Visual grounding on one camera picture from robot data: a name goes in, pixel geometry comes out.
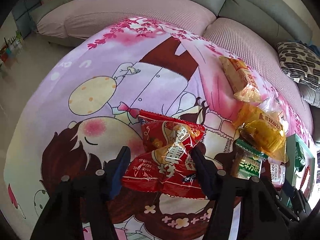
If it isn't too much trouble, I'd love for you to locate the red wafer packet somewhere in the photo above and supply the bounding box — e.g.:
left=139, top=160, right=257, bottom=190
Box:
left=301, top=165, right=311, bottom=192

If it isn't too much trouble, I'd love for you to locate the red white snack packet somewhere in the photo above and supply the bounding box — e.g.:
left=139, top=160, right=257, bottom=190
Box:
left=270, top=161, right=286, bottom=189

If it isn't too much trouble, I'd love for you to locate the green seaweed snack packet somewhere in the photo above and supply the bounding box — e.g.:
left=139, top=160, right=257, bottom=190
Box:
left=231, top=139, right=268, bottom=180

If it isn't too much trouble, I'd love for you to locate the yellow bread packet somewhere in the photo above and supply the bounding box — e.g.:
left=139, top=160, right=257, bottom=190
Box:
left=233, top=103, right=289, bottom=163

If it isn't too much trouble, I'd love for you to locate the red nice snack bag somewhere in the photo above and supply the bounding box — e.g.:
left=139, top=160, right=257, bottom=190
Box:
left=121, top=111, right=205, bottom=199

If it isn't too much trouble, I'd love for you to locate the cream egg roll packet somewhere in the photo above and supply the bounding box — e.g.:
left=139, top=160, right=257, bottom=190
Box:
left=219, top=56, right=262, bottom=103

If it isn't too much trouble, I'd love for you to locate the green biscuit packet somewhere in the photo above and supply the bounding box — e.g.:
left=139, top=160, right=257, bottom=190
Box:
left=295, top=142, right=306, bottom=172

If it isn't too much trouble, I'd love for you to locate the clear steamed bun packet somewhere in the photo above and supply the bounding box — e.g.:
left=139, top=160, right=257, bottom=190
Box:
left=259, top=90, right=290, bottom=133

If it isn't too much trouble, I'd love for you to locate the teal cardboard box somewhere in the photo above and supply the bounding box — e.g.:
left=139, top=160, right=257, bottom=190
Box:
left=285, top=134, right=316, bottom=200

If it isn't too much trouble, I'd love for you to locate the pink cartoon print cloth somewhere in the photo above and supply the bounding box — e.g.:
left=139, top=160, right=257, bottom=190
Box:
left=3, top=16, right=315, bottom=240

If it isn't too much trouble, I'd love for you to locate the grey cushion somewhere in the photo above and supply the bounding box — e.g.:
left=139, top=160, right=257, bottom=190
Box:
left=297, top=83, right=320, bottom=108

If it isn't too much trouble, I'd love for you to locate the black white patterned pillow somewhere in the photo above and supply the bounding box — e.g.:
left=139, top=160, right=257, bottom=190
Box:
left=277, top=41, right=319, bottom=91

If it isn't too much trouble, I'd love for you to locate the pink sofa seat cover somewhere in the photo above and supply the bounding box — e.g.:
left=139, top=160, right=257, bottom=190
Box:
left=31, top=0, right=313, bottom=133

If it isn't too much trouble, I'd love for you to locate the grey sofa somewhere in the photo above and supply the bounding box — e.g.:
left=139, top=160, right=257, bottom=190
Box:
left=49, top=0, right=313, bottom=49

